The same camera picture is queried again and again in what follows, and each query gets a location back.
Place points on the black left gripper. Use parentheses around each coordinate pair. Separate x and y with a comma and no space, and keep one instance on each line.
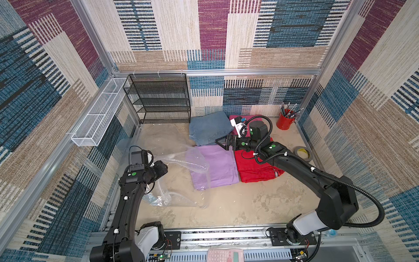
(162,170)

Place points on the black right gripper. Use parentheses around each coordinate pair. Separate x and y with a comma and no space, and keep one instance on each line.
(231,142)

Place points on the lilac garment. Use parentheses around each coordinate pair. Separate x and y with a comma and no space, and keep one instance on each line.
(222,168)

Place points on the blue denim jeans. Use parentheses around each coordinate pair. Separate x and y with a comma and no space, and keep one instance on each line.
(206,129)

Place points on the pink trousers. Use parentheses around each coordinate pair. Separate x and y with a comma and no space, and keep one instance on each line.
(242,118)

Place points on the clear plastic vacuum bag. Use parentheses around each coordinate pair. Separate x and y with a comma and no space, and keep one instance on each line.
(170,146)

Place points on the red garment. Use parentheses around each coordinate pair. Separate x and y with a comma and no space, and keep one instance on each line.
(250,171)

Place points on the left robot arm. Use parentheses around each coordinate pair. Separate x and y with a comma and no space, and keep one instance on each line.
(122,243)

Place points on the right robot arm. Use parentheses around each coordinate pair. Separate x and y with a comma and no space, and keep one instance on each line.
(338,200)

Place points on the red pen holder cup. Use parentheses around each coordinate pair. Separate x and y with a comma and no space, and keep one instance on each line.
(286,119)

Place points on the black mesh shelf rack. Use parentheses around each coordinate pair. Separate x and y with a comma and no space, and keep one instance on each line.
(159,98)

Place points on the grey tape roll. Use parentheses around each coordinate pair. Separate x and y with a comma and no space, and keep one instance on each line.
(303,153)

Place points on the pink calculator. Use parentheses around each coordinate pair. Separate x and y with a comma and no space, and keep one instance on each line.
(225,255)

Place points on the blue tape dispenser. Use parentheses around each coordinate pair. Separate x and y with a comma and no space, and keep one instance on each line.
(331,233)

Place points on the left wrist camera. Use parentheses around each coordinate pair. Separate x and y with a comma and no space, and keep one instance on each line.
(139,161)

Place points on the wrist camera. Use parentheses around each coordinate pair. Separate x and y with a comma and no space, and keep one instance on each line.
(139,161)
(238,121)

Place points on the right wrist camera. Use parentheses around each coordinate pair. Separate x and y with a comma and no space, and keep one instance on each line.
(238,121)

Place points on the white wire mesh basket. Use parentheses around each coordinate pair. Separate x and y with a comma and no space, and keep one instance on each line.
(94,125)

